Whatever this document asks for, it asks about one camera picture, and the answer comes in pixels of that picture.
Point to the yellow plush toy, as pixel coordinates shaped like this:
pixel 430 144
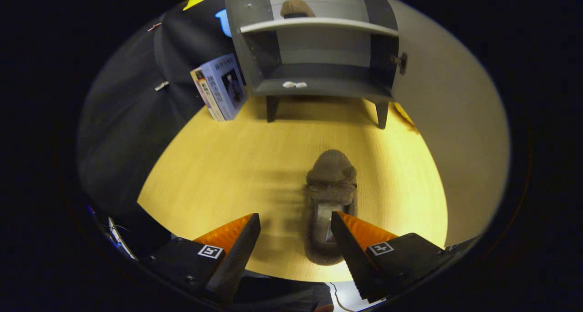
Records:
pixel 403 114

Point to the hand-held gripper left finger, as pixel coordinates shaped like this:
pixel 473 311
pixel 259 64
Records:
pixel 234 257

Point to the metal door hinge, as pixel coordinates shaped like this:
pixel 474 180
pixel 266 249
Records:
pixel 401 62

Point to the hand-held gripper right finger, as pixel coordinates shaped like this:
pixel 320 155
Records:
pixel 353 257

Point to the blue cover book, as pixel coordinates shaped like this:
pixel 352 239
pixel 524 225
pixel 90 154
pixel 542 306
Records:
pixel 225 84

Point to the brown fuzzy shoe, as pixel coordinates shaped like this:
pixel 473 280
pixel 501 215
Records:
pixel 330 171
pixel 296 7

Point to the white cabinet shelf board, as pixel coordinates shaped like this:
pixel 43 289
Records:
pixel 319 24

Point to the red cloth clip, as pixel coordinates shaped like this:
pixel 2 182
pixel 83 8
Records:
pixel 154 27

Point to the silver cloth clip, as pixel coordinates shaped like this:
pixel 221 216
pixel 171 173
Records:
pixel 161 85

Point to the grey shoe cabinet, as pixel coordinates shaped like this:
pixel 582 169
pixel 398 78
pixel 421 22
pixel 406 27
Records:
pixel 319 82

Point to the black backdrop cloth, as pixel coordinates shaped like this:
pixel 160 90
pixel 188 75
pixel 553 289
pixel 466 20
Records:
pixel 118 120

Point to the person's dark trousers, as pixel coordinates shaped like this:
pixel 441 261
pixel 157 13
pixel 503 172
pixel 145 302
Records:
pixel 282 296

